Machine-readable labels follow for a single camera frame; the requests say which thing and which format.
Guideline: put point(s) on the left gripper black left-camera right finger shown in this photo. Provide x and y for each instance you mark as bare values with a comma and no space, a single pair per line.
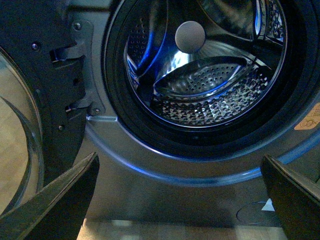
295,198

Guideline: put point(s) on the open washer door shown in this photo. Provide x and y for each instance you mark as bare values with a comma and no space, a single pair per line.
40,133

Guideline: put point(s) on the grey front-load washing machine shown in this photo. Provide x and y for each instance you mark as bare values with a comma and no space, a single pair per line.
153,171

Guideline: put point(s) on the perforated steel washer drum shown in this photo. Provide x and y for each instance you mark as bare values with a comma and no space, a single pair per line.
243,53

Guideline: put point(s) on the round beige drum hub cap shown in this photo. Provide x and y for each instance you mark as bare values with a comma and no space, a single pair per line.
190,37

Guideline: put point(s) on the white tape piece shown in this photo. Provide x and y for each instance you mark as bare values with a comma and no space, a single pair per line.
268,206

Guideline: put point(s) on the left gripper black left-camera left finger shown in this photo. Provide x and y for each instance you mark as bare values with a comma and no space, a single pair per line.
58,211

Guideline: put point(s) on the orange warning sticker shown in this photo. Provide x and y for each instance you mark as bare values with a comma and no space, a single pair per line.
311,120

